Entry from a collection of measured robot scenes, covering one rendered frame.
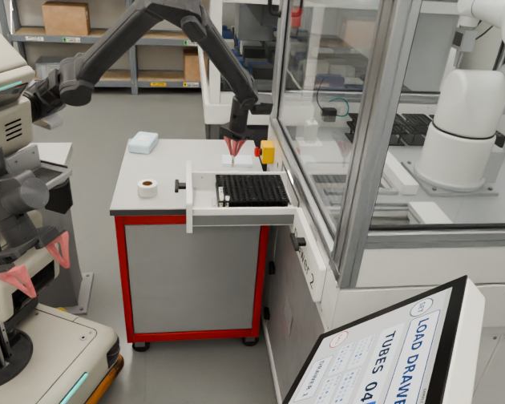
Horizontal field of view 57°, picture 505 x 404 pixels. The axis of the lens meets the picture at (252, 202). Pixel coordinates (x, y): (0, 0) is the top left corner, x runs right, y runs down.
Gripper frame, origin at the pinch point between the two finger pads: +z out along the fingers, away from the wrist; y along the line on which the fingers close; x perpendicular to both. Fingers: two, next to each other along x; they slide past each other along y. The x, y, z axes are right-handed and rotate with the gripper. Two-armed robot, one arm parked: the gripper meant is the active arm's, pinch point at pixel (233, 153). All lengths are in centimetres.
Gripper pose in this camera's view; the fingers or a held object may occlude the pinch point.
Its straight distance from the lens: 156.1
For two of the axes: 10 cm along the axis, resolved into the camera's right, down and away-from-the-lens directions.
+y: -8.1, -4.1, 4.1
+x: -5.6, 3.7, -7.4
